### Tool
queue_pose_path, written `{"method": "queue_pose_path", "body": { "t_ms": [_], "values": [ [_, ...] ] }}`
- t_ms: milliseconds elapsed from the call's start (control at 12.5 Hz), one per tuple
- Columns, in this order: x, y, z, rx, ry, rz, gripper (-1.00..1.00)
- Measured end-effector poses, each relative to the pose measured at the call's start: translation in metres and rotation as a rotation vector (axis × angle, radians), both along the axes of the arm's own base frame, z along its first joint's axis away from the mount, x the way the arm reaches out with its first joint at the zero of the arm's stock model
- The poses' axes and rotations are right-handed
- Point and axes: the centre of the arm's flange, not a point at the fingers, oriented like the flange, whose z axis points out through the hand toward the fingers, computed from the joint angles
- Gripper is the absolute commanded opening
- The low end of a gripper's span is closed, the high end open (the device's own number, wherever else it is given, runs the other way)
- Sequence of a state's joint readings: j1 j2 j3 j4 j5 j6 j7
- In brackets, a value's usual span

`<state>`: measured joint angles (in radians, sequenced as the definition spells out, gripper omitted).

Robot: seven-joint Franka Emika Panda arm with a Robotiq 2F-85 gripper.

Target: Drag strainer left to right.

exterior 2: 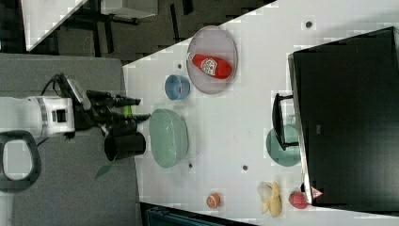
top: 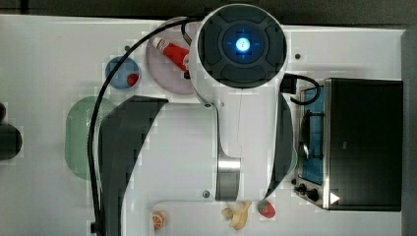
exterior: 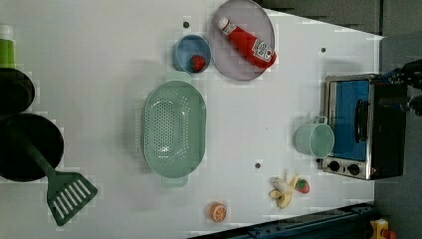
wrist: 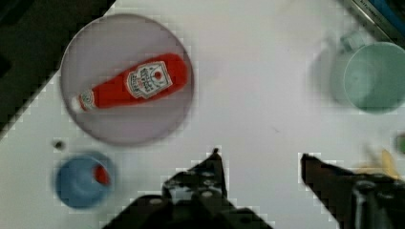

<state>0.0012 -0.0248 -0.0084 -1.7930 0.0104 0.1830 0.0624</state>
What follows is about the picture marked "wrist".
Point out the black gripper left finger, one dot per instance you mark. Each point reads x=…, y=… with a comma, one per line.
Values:
x=199, y=192

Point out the blue small bowl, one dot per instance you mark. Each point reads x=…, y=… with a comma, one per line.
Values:
x=74, y=182

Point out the red ketchup bottle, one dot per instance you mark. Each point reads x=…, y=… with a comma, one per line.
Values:
x=149, y=80

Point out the grey round plate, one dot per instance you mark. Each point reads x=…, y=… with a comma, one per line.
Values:
x=107, y=47

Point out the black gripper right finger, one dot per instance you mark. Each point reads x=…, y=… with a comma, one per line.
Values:
x=356, y=201

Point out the red toy strawberry in bowl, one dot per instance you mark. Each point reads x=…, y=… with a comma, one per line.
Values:
x=101, y=175

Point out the mint green mug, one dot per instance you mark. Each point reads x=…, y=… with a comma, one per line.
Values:
x=368, y=77

